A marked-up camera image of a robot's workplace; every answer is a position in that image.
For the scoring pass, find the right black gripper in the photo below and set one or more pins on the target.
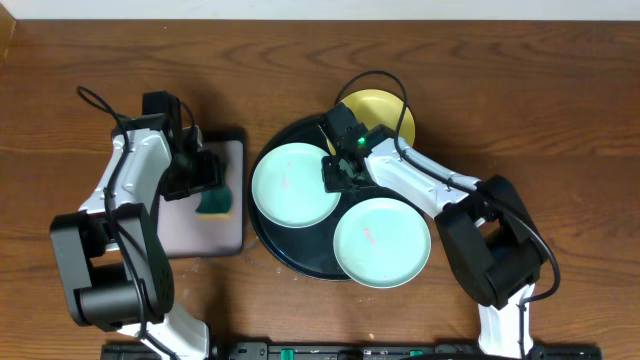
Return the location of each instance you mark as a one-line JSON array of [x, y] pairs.
[[331, 184]]

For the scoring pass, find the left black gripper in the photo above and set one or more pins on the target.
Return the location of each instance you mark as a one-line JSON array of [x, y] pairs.
[[211, 176]]

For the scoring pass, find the green yellow sponge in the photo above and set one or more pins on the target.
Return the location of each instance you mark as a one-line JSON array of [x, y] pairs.
[[217, 201]]

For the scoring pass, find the light green plate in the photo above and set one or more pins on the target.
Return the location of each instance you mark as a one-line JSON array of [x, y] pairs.
[[288, 188], [382, 243]]

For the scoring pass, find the light green plate front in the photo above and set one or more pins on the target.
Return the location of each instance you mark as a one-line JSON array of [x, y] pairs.
[[382, 243]]

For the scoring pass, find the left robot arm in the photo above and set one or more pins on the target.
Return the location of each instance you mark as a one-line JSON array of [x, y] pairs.
[[115, 273]]

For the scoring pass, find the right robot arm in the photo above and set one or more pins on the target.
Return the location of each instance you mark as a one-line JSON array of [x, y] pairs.
[[493, 248]]

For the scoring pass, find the black rectangular sponge tray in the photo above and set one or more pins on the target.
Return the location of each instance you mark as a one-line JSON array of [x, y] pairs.
[[185, 234]]

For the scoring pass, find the round black tray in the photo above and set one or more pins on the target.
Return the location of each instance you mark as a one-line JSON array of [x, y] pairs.
[[309, 250]]

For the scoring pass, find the yellow plate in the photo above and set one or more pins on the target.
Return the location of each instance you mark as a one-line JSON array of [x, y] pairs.
[[374, 107]]

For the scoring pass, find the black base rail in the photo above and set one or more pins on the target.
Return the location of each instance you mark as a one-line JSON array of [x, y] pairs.
[[263, 351]]

